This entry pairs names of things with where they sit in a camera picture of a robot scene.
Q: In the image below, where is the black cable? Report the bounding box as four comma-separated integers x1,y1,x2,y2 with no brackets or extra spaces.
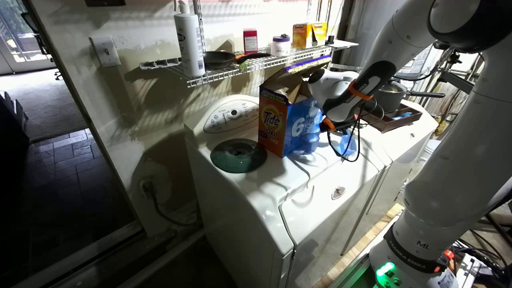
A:
143,182,199,227

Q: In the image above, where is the black frying pan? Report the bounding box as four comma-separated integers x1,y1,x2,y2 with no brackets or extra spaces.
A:
203,50,272,71

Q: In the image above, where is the red box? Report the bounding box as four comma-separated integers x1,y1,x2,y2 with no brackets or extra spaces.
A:
243,28,259,55

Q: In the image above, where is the grey pot with handle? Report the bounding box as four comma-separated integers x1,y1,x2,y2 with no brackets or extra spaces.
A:
373,80,446,114

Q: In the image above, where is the white jar purple lid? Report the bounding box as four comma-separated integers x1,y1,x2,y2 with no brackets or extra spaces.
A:
270,34,292,57

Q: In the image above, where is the white pump bottle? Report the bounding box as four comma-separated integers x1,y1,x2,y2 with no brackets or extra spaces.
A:
174,0,206,78

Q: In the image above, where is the white wire shelf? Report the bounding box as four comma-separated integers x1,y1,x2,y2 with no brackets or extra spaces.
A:
139,39,360,88

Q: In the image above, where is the yellow box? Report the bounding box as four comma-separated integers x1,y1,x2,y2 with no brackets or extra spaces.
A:
292,22,329,50

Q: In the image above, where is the office chair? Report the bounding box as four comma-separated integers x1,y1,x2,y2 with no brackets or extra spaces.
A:
20,12,63,81

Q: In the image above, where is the white bucket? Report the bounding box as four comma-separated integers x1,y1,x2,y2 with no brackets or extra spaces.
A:
417,139,442,165

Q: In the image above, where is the wall socket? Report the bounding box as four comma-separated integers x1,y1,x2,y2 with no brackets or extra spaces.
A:
138,178,157,199

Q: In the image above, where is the bundle of black cables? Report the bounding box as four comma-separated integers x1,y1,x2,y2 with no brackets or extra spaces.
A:
454,227,512,282

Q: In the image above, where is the glass door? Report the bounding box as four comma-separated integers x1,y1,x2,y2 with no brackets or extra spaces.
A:
0,0,54,75

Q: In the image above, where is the long purple box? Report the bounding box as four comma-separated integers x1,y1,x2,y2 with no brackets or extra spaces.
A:
286,54,333,74

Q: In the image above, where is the light blue scoop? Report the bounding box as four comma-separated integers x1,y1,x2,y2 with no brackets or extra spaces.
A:
331,130,358,158

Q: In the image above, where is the orange detergent box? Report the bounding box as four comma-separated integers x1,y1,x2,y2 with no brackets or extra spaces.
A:
258,65,325,158

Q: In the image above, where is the brown tray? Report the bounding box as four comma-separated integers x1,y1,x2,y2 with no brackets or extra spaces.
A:
361,104,424,134

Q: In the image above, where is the white dryer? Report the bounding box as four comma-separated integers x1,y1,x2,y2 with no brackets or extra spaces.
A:
340,99,440,256

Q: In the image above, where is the light switch plate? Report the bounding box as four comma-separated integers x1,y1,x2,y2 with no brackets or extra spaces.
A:
89,36,122,68

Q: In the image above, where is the dark green round plate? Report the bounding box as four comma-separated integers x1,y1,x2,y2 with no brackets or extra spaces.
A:
210,138,268,174

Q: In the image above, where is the white washing machine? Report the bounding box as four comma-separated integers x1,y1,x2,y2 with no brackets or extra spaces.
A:
184,94,391,288

